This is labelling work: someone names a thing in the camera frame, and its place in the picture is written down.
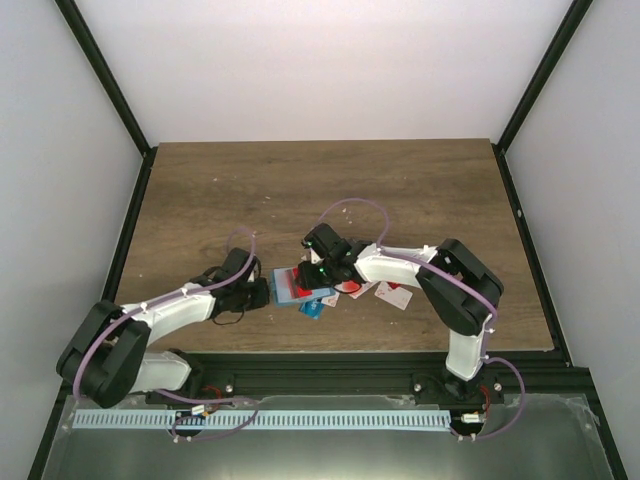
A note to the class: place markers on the white card with red logo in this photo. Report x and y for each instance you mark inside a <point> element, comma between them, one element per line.
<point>393,294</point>

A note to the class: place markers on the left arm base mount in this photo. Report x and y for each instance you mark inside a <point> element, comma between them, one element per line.
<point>192,393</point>

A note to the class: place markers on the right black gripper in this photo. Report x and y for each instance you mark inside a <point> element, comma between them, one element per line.
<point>308,280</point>

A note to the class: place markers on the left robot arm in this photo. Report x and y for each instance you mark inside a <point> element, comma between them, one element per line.
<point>108,359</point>

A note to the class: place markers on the light blue slotted cable duct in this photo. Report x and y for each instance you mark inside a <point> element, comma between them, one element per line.
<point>401,420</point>

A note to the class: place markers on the white card with black stripe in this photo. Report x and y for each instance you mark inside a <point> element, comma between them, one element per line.
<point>332,300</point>

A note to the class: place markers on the large red card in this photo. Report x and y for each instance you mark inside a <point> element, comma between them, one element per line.
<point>294,283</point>

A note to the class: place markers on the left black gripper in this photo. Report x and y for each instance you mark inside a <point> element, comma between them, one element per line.
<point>263,297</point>

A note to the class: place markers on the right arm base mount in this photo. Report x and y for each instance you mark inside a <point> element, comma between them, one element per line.
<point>449,391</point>

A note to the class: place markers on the blue credit card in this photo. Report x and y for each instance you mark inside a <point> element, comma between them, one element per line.
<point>312,309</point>

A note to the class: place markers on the teal leather card holder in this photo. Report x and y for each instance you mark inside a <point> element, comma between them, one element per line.
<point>286,291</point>

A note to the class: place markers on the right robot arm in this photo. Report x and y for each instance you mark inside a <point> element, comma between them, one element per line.
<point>463,292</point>

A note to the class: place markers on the white card with red circle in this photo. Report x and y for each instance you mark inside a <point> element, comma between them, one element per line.
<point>355,290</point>

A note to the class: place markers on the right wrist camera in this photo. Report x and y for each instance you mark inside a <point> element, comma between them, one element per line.
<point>311,255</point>

